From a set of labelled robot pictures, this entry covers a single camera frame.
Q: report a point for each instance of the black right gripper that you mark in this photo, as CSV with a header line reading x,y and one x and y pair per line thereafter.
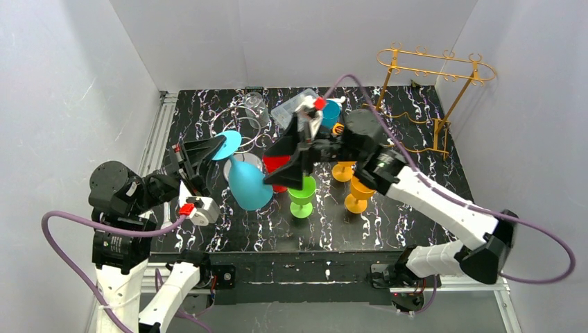
x,y
310,150

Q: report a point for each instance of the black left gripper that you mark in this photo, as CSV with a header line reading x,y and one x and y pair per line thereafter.
x,y
184,162

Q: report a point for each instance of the chrome spiral glass rack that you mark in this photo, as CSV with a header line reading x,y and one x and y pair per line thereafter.
x,y
243,125

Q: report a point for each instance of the blue plastic goblet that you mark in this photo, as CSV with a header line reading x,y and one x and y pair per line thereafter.
x,y
245,180
331,114

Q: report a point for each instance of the clear glass wine glass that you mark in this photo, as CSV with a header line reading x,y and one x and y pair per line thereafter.
x,y
256,110

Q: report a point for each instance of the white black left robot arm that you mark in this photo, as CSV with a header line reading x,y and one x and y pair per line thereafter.
x,y
121,199

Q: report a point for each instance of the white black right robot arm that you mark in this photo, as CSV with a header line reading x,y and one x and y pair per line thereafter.
x,y
482,243

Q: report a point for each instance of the red plastic goblet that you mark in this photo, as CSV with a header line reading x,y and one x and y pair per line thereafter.
x,y
272,163

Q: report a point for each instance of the clear plastic parts box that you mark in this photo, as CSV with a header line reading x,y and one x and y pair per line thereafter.
x,y
282,113

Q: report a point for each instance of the green plastic goblet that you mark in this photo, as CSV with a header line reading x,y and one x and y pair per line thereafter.
x,y
301,205

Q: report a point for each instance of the orange plastic goblet far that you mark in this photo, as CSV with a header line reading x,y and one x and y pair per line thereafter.
x,y
343,171

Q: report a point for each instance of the orange plastic goblet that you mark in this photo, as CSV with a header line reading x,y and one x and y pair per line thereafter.
x,y
357,200
343,171

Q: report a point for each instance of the yellow tape measure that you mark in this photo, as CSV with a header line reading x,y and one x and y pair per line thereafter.
x,y
338,129

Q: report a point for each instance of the blue plastic goblet back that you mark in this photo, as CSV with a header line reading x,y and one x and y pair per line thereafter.
x,y
331,114

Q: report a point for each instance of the silver open-end wrench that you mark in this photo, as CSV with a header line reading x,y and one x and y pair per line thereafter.
x,y
166,224

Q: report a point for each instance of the orange plastic goblet near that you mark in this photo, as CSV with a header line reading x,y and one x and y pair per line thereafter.
x,y
357,200

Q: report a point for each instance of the black screwdriver bit strip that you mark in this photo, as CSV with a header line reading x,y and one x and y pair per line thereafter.
x,y
256,89

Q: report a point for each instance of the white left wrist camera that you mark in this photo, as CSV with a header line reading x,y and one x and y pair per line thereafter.
x,y
201,211

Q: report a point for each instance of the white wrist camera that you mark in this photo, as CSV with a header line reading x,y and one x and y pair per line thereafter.
x,y
201,211
310,108

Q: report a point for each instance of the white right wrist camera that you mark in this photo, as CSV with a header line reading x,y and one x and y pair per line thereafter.
x,y
310,108

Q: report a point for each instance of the gold wire glass rack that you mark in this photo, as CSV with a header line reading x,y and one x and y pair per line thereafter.
x,y
408,94

